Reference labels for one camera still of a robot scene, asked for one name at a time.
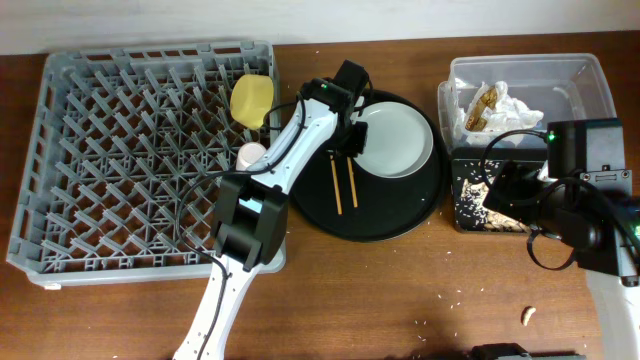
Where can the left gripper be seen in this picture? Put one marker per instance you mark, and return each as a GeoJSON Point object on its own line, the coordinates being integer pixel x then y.
{"type": "Point", "coordinates": [358, 147]}

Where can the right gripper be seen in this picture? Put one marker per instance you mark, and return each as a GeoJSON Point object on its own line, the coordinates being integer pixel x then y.
{"type": "Point", "coordinates": [507, 188]}

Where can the food scraps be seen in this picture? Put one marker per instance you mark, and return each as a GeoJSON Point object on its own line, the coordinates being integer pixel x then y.
{"type": "Point", "coordinates": [469, 192]}

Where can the white napkin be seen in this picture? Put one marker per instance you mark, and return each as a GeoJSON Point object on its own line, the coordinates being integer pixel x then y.
{"type": "Point", "coordinates": [509, 114]}

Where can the gold coffee stick wrapper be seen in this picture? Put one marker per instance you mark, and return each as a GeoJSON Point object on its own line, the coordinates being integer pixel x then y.
{"type": "Point", "coordinates": [478, 113]}

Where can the pink cup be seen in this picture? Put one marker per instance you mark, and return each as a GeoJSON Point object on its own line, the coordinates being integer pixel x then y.
{"type": "Point", "coordinates": [249, 154]}

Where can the yellow bowl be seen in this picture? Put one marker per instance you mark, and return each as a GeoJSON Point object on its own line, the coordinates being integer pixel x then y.
{"type": "Point", "coordinates": [252, 97]}

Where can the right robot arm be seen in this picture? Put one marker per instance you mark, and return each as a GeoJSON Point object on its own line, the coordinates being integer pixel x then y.
{"type": "Point", "coordinates": [582, 196]}

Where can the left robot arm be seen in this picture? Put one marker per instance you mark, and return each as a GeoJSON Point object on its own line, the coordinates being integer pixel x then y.
{"type": "Point", "coordinates": [251, 209]}

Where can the grey dishwasher rack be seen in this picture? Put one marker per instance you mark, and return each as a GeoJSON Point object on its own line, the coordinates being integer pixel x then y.
{"type": "Point", "coordinates": [111, 189]}

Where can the right wooden chopstick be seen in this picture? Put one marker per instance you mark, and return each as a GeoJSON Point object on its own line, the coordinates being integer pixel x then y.
{"type": "Point", "coordinates": [352, 182]}

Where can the wooden chopstick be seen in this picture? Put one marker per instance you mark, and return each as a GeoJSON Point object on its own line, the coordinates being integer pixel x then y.
{"type": "Point", "coordinates": [352, 182]}
{"type": "Point", "coordinates": [336, 186]}

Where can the black rectangular tray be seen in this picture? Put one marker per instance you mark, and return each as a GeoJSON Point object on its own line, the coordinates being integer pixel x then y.
{"type": "Point", "coordinates": [495, 159]}

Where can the left wooden chopstick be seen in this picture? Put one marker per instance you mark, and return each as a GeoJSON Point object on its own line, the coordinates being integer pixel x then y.
{"type": "Point", "coordinates": [336, 186]}

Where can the grey plate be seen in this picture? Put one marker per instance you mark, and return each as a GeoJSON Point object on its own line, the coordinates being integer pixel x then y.
{"type": "Point", "coordinates": [399, 140]}

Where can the round black tray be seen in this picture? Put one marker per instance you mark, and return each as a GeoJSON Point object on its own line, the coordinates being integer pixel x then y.
{"type": "Point", "coordinates": [387, 207]}

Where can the clear plastic bin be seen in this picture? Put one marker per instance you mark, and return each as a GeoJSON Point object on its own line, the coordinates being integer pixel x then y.
{"type": "Point", "coordinates": [564, 87]}

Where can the fallen food piece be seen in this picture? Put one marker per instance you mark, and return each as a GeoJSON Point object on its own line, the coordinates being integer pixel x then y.
{"type": "Point", "coordinates": [526, 315]}

